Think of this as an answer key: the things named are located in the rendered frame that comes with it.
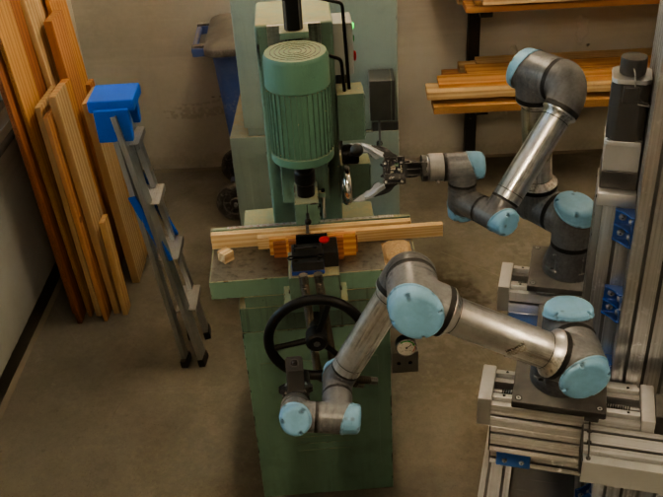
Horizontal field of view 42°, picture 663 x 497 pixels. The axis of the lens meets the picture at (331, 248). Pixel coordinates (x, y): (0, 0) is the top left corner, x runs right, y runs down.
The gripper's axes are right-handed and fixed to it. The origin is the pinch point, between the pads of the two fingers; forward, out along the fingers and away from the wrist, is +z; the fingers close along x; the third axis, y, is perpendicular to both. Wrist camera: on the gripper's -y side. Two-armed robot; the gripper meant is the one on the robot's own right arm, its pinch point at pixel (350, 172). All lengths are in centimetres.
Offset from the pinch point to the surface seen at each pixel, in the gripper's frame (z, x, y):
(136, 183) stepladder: 72, 3, -80
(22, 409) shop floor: 128, 88, -100
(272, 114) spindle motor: 19.8, -16.5, -3.4
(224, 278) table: 37.1, 28.5, -13.5
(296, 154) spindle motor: 14.1, -5.6, -4.8
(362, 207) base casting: -7, 15, -64
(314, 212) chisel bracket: 10.3, 11.5, -16.4
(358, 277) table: -1.2, 30.6, -12.9
